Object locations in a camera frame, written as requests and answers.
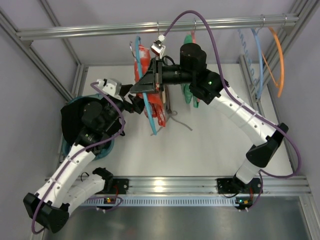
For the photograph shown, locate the red white patterned trousers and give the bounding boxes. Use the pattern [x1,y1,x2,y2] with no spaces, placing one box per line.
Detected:
[138,43,166,127]

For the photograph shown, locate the teal blue hanger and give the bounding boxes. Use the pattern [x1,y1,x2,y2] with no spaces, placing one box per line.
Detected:
[129,36,158,136]

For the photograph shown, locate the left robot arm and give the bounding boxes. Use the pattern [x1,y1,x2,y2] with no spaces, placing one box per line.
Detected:
[23,84,145,235]

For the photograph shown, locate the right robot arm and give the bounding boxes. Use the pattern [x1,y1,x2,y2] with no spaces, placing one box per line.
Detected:
[130,43,289,194]

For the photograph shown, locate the beige wooden hanger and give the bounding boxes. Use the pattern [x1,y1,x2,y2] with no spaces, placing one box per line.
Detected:
[155,21,168,103]

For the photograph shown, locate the brown grey trousers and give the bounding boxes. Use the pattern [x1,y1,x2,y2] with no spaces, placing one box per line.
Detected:
[163,86,193,131]

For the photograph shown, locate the green patterned trousers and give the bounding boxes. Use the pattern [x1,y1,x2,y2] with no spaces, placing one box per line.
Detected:
[181,32,194,105]

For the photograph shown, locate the pink hanger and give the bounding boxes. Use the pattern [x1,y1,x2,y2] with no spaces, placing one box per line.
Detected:
[190,19,200,108]

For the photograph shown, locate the light blue spiral hanger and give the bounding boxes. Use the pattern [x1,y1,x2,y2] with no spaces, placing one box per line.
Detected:
[237,28,261,88]

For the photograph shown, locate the orange hanger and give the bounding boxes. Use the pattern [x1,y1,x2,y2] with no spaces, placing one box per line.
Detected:
[262,26,285,98]

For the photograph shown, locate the teal laundry basket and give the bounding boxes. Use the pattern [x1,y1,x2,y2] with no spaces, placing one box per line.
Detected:
[61,93,115,161]

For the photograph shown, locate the black clothes pile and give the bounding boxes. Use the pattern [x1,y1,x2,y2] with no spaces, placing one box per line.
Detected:
[60,97,122,147]

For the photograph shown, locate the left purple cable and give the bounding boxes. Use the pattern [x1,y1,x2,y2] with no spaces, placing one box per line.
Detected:
[31,81,126,235]

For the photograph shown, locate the purple cable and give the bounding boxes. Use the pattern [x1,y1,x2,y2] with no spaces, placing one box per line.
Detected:
[162,10,302,179]
[31,81,126,235]

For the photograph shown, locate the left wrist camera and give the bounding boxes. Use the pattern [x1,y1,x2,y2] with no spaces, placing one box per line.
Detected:
[96,78,122,101]

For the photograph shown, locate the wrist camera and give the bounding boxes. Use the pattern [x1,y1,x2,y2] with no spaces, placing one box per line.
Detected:
[96,78,122,101]
[150,34,166,59]

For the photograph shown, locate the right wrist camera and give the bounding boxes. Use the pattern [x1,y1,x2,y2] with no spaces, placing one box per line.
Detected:
[150,34,166,59]

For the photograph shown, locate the left aluminium frame post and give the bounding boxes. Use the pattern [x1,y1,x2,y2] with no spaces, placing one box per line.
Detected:
[0,0,83,101]

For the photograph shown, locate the aluminium frame post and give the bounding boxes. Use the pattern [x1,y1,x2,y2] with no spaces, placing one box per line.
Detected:
[237,0,320,148]
[0,0,83,101]

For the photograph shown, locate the light blue cable duct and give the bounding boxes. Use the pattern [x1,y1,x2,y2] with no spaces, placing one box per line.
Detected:
[81,195,252,207]

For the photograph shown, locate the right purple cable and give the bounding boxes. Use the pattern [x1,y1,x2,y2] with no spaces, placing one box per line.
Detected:
[162,10,302,179]

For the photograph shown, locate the aluminium hanging rail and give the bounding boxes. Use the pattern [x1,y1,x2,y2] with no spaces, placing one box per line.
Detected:
[16,13,299,41]

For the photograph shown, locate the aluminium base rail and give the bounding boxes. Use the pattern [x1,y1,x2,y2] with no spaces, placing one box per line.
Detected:
[109,176,311,197]

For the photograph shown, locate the right aluminium frame post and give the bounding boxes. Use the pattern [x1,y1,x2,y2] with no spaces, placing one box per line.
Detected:
[237,0,320,148]

